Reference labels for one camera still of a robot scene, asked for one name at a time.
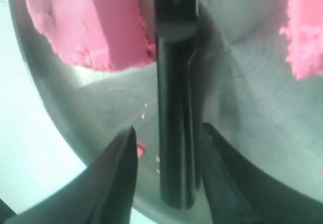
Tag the pink object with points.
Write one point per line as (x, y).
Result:
(304, 34)

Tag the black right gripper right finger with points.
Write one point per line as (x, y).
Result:
(239, 192)

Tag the round steel plate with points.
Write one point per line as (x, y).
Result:
(243, 88)

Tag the small pink dough crumb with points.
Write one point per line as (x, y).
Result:
(140, 150)

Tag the pink clay lump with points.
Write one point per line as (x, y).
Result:
(104, 35)

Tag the black knife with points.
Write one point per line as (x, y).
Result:
(176, 23)

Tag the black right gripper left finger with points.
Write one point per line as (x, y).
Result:
(103, 193)

